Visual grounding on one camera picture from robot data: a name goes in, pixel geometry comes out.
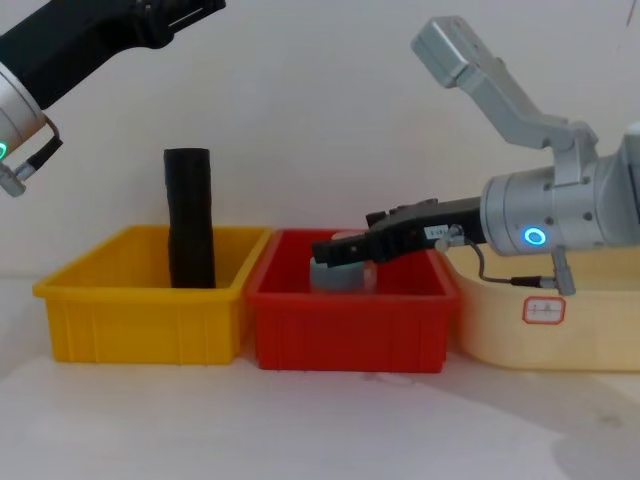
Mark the black cylinder tube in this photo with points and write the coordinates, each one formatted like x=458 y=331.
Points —
x=190 y=220

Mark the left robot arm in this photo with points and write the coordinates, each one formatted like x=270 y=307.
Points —
x=15 y=115

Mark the red plastic bin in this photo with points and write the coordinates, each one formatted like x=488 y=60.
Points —
x=350 y=325

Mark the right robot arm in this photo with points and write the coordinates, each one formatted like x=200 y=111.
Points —
x=560 y=210

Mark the yellow plastic bin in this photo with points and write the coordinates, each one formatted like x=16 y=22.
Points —
x=140 y=320

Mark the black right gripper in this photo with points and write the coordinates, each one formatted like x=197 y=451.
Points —
x=430 y=225

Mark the translucent white object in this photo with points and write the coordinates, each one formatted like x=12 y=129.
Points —
x=370 y=279

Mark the white label with red border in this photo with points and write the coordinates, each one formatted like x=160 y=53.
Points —
x=544 y=310

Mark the cream plastic bin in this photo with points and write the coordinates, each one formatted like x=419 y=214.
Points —
x=550 y=345

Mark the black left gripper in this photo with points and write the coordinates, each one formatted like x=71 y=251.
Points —
x=75 y=45

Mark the grey-blue round object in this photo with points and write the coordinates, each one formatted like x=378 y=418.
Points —
x=335 y=280

